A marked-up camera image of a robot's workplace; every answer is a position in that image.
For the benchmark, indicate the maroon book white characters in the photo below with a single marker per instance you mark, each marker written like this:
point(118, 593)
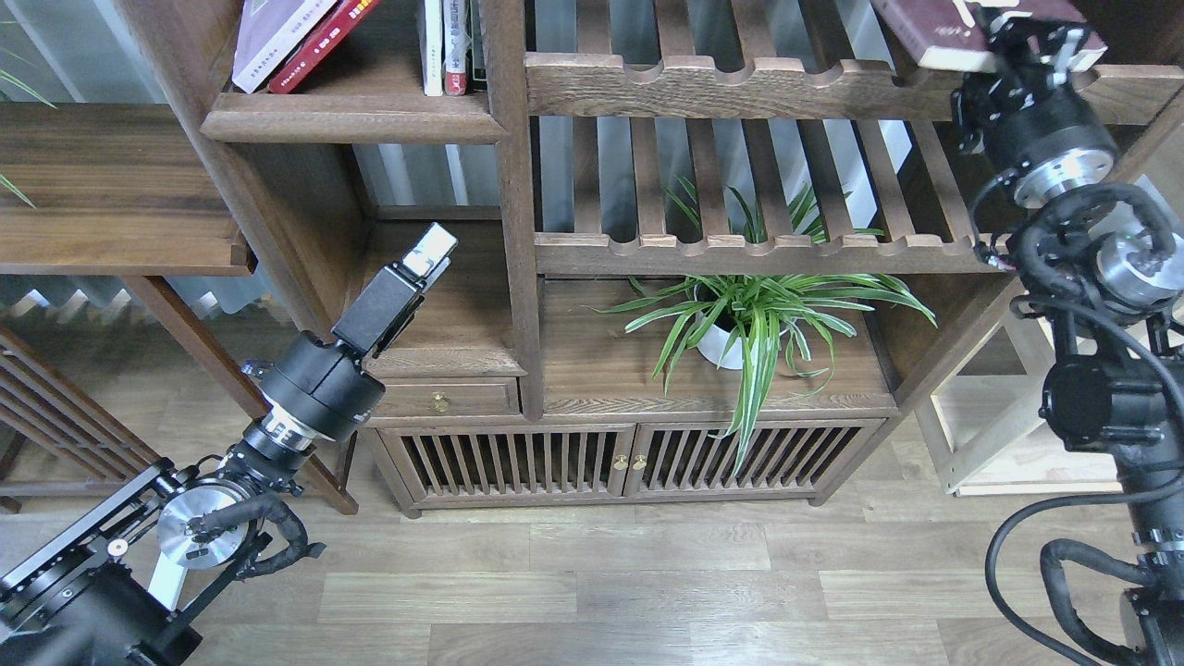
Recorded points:
point(942, 35)

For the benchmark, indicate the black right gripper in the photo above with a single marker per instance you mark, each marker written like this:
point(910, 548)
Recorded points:
point(1026, 115)

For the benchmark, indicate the red white upright book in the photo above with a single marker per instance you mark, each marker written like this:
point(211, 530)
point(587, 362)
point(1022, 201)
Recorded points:
point(456, 46)

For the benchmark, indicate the small wooden drawer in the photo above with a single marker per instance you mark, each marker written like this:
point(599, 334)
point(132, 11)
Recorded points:
point(448, 396)

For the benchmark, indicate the dark slatted wooden chair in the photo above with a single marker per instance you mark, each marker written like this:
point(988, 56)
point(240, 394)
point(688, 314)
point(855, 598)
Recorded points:
point(43, 407)

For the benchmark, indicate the green spider plant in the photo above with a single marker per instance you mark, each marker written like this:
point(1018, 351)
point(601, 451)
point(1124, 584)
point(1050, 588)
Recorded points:
point(807, 304)

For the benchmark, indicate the white paperback book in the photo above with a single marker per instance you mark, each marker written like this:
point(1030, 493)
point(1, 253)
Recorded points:
point(269, 31)

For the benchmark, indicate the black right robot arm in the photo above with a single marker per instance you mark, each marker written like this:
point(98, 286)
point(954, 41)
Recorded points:
point(1101, 262)

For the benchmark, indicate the light wooden shelf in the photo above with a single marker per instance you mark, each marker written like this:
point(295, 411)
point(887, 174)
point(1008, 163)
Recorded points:
point(984, 434)

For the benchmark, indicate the dark green upright book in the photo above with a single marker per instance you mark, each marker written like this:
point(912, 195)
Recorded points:
point(477, 68)

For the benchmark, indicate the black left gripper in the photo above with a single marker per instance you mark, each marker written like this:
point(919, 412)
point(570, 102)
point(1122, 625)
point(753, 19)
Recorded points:
point(320, 390)

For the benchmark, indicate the white plant pot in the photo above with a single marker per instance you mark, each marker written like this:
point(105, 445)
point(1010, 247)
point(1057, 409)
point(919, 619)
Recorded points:
point(717, 347)

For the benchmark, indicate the white metal leg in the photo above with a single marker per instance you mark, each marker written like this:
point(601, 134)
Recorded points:
point(167, 581)

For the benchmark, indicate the dark wooden bookshelf cabinet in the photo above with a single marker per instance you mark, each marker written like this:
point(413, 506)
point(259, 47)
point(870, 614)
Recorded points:
point(575, 137)

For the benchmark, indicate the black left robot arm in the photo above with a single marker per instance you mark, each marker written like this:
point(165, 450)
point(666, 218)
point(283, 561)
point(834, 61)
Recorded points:
point(76, 601)

